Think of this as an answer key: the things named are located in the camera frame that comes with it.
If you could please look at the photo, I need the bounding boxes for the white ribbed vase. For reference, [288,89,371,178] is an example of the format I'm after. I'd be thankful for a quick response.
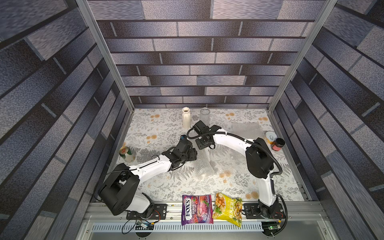
[182,107,191,130]

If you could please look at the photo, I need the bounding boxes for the small red jar black lid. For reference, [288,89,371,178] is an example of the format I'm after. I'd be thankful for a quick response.
[272,138,286,152]

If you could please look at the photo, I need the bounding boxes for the yellow snack bag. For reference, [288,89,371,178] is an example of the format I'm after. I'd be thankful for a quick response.
[213,193,243,228]

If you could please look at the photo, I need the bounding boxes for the purple Fox's candy bag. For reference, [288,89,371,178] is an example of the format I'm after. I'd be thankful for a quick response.
[181,195,214,226]

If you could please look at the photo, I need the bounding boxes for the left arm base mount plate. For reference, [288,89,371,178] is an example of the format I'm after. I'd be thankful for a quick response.
[126,204,168,220]

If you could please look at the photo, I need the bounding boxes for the black corrugated cable hose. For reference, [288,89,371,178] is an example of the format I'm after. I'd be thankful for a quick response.
[185,127,289,236]

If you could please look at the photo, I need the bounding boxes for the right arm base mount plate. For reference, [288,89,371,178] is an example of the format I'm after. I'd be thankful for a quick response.
[243,203,286,221]

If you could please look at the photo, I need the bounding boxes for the bubble wrap sheet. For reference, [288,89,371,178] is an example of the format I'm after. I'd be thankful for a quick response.
[229,123,265,140]

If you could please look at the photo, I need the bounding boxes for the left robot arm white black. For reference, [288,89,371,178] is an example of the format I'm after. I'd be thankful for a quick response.
[99,135,198,219]

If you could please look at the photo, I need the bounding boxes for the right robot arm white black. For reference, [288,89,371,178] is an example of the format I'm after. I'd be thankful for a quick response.
[187,121,285,220]

